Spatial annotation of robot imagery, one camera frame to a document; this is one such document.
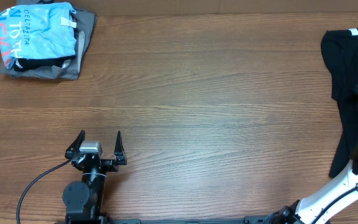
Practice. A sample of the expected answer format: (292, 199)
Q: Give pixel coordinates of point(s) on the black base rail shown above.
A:
(246, 220)

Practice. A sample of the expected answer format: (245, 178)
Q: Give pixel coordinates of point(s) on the grey folded garment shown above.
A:
(70, 69)

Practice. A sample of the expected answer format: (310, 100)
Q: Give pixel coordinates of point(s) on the black t-shirt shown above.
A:
(339, 50)

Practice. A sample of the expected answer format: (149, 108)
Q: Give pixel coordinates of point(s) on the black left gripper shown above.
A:
(120, 158)

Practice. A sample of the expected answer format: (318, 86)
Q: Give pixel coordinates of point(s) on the black folded garment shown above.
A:
(23, 64)

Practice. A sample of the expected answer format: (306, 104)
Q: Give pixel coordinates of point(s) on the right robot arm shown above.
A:
(328, 201)

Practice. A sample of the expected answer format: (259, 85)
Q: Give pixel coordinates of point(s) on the light blue folded t-shirt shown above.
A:
(37, 31)

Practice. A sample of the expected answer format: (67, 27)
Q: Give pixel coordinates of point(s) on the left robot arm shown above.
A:
(83, 199)

